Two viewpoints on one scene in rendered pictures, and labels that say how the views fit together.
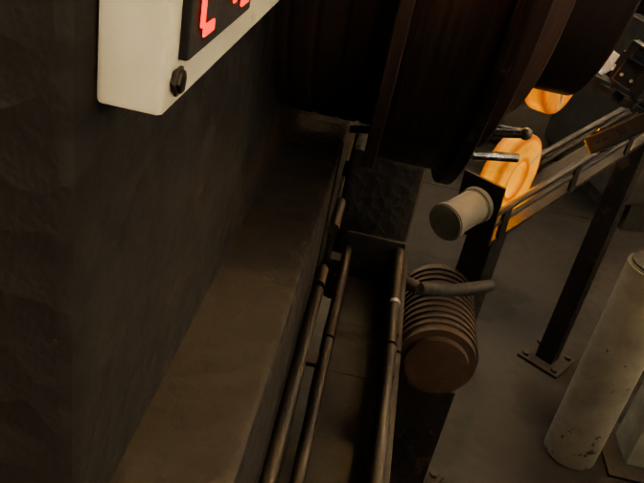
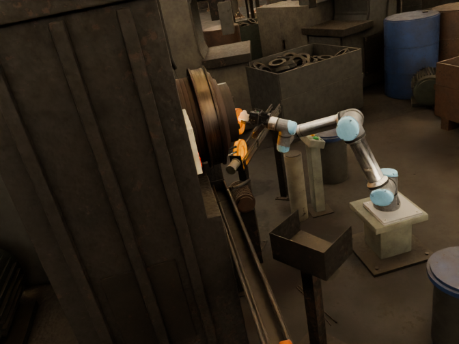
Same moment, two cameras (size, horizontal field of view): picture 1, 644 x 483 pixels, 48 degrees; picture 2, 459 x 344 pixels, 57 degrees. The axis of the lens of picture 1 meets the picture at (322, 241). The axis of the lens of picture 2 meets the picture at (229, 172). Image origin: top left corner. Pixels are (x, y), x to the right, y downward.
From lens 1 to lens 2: 137 cm
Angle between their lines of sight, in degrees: 9
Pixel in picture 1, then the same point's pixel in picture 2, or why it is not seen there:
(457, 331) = (246, 194)
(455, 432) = (266, 228)
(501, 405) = (276, 215)
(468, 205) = (233, 164)
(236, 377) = (212, 201)
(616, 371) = (297, 186)
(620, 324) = (291, 173)
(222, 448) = (215, 207)
